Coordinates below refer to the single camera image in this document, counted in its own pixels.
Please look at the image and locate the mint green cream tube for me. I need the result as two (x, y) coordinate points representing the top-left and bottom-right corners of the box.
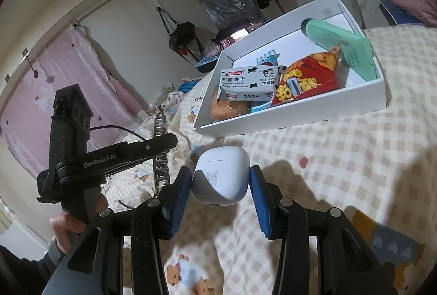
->
(301, 18), (377, 81)

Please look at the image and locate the blue cartoon lollipop pack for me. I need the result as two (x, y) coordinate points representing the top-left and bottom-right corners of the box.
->
(250, 49), (279, 114)

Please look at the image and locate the dark tortoiseshell hair claw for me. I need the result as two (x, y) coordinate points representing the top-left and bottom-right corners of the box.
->
(153, 105), (172, 195)

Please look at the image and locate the smartphone with lit screen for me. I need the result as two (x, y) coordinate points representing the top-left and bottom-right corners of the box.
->
(218, 29), (249, 48)

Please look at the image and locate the white cow-print biscuit pack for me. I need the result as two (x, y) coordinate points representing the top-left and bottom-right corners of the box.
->
(217, 65), (285, 102)

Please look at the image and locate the white earbuds case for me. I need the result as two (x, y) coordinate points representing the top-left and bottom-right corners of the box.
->
(191, 146), (250, 206)

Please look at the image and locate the red yellow snack bag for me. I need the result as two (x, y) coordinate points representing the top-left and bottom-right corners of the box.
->
(271, 46), (340, 106)

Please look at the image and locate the black bag on tripod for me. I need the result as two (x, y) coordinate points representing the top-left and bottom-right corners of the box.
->
(156, 7), (204, 63)

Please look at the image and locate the blue book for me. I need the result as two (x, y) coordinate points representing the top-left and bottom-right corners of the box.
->
(379, 0), (421, 26)

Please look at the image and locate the black cable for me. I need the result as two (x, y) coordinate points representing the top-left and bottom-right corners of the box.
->
(87, 124), (147, 142)

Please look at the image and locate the orange bread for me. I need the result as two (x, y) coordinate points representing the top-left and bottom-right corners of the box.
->
(210, 88), (251, 121)

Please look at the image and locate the person's left hand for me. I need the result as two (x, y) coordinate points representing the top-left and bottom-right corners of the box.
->
(49, 193), (110, 255)

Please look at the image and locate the pink curtain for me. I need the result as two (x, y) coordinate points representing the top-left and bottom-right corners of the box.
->
(1, 28), (142, 177)

